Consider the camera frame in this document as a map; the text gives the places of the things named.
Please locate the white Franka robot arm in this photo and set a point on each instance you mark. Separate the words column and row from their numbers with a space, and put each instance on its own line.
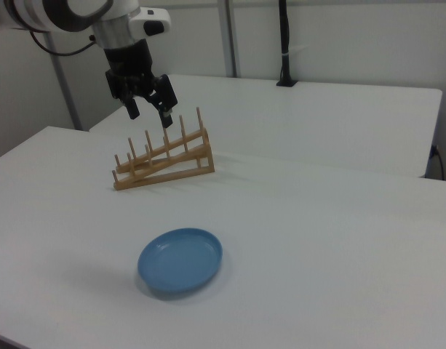
column 113, row 25

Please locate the wooden plate rack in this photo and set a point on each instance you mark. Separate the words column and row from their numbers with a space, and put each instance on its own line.
column 171, row 167

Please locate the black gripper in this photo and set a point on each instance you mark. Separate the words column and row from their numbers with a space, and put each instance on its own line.
column 128, row 62

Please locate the blue round plate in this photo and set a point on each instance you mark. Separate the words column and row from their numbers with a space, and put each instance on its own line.
column 179, row 260

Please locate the grey aluminium frame post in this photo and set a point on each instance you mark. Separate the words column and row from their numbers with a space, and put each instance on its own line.
column 230, row 36
column 66, row 91

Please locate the black camera stand pole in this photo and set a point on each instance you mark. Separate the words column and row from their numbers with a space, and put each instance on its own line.
column 285, row 40

